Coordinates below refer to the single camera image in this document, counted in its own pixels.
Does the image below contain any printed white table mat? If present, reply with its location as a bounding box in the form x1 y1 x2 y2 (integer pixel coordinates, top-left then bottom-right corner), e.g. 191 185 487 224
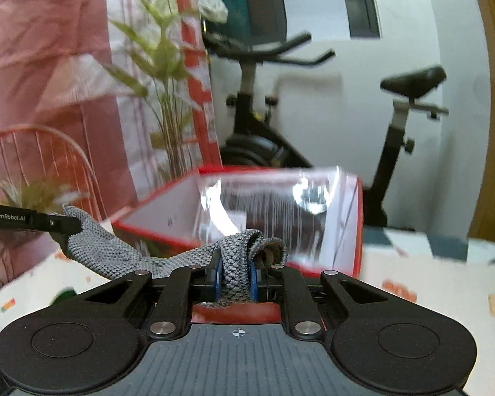
0 227 495 396

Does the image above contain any black exercise bike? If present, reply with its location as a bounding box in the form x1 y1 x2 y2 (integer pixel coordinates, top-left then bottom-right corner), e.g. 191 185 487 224
202 33 450 227

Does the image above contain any grey knitted sock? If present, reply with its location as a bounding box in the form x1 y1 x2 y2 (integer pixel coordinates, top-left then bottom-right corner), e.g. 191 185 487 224
62 205 288 310

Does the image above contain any clear plastic bag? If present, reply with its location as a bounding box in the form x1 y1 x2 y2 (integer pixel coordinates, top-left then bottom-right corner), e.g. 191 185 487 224
196 167 343 265

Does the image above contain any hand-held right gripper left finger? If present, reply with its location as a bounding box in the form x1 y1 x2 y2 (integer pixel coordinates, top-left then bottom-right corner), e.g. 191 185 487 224
78 249 223 339

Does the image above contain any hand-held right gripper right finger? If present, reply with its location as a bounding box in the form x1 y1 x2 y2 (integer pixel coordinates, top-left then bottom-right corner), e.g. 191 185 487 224
249 256 401 339

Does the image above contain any pink printed wall cloth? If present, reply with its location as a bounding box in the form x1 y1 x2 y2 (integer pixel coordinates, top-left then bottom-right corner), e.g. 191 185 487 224
0 0 221 298

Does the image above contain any dark window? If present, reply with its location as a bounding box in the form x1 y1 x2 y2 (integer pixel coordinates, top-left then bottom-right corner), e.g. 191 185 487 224
194 0 382 46

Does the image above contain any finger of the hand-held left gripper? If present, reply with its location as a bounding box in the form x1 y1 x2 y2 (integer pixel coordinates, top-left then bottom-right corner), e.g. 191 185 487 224
45 212 83 252

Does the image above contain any red cardboard box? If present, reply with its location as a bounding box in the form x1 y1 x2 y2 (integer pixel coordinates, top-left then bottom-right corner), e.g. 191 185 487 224
111 165 364 324

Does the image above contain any small green object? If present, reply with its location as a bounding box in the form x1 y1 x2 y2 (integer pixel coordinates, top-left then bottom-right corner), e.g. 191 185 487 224
51 288 78 305

